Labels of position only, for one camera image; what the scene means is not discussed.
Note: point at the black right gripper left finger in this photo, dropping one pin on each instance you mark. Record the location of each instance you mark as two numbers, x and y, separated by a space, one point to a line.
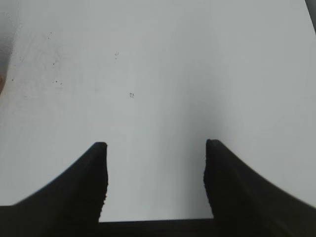
68 206

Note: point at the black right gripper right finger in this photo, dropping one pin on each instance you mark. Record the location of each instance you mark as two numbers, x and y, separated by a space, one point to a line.
245 204

